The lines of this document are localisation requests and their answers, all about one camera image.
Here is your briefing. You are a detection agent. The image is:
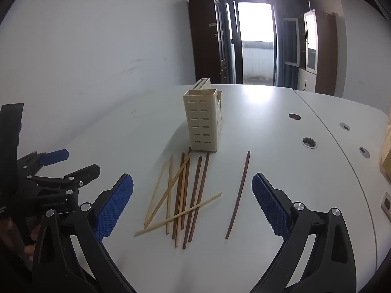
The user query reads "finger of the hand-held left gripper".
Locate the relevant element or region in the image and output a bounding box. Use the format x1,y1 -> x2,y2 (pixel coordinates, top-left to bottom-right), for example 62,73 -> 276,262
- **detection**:
17,149 -> 69,174
29,164 -> 101,196

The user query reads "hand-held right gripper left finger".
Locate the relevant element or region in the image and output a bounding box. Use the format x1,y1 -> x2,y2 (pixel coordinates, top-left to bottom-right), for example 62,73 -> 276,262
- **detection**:
32,173 -> 134,293

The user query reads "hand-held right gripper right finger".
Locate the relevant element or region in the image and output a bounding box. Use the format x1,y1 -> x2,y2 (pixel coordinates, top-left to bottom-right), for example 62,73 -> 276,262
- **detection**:
251,172 -> 356,293

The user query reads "dark brown chopstick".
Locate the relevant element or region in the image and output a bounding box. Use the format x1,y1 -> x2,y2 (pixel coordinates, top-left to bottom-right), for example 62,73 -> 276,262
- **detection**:
225,151 -> 251,240

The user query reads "group of mixed wooden chopsticks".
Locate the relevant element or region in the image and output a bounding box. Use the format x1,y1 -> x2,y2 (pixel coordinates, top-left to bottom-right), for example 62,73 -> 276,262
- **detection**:
134,148 -> 223,250

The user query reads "cream slotted utensil holder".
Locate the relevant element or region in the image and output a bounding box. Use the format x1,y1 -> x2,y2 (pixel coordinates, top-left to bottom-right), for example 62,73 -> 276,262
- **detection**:
183,78 -> 223,152

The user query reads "person's left hand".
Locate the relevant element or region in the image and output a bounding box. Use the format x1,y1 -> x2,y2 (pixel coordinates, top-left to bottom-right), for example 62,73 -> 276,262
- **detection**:
0,217 -> 42,263

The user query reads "brown paper bag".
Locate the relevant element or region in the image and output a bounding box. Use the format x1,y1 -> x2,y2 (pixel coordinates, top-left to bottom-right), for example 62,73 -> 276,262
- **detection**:
380,122 -> 391,187

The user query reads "brown cabinet with glass doors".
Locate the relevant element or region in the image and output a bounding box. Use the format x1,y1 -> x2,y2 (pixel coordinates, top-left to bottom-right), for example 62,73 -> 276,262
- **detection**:
282,9 -> 338,95

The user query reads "dark blue curtain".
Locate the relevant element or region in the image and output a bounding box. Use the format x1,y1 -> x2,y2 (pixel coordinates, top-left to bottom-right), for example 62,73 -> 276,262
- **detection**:
272,0 -> 310,88

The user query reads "dark brown tall cabinet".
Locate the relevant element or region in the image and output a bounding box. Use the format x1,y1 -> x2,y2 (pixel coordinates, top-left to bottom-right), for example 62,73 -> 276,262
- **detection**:
188,0 -> 228,84

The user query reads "glass balcony door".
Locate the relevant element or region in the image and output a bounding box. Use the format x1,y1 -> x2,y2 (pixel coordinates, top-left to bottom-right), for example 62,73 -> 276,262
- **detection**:
223,0 -> 277,86

